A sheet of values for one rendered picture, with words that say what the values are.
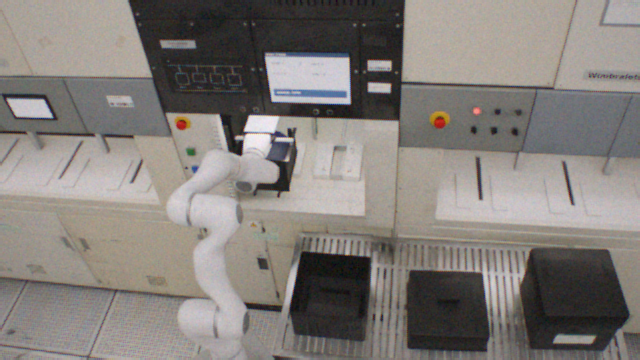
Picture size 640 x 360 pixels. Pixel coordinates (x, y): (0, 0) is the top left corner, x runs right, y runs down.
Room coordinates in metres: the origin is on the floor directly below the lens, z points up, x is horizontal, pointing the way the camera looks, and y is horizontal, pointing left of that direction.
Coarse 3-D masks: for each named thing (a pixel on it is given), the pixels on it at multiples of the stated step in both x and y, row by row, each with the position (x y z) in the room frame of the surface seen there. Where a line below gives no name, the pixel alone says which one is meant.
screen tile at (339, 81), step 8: (312, 64) 1.59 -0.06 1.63; (320, 64) 1.58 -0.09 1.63; (328, 64) 1.57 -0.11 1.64; (336, 64) 1.57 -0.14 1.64; (344, 64) 1.56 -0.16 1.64; (336, 72) 1.57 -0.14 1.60; (344, 72) 1.56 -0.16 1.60; (312, 80) 1.59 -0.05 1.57; (320, 80) 1.58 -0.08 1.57; (328, 80) 1.58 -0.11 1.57; (336, 80) 1.57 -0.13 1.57; (344, 80) 1.56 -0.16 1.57
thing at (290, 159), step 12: (252, 120) 1.77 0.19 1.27; (264, 120) 1.76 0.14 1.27; (276, 120) 1.75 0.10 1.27; (240, 132) 1.82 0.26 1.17; (252, 132) 1.70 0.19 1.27; (264, 132) 1.69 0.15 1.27; (288, 132) 1.81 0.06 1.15; (240, 144) 1.76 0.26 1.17; (288, 156) 1.64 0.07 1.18; (288, 168) 1.64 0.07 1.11; (288, 180) 1.62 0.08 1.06
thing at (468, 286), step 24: (408, 288) 1.22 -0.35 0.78; (432, 288) 1.16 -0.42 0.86; (456, 288) 1.15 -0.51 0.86; (480, 288) 1.13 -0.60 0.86; (408, 312) 1.10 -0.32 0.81; (432, 312) 1.06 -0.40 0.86; (456, 312) 1.04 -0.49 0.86; (480, 312) 1.03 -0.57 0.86; (408, 336) 1.01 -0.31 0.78; (432, 336) 0.96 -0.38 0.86; (456, 336) 0.95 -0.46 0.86; (480, 336) 0.94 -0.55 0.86
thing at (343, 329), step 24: (312, 264) 1.34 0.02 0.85; (336, 264) 1.32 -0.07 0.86; (360, 264) 1.30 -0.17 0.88; (312, 288) 1.28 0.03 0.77; (336, 288) 1.25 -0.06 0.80; (360, 288) 1.26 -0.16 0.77; (312, 312) 1.17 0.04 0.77; (336, 312) 1.16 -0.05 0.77; (360, 312) 1.14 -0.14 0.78; (312, 336) 1.07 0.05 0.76; (336, 336) 1.05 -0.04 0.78; (360, 336) 1.03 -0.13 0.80
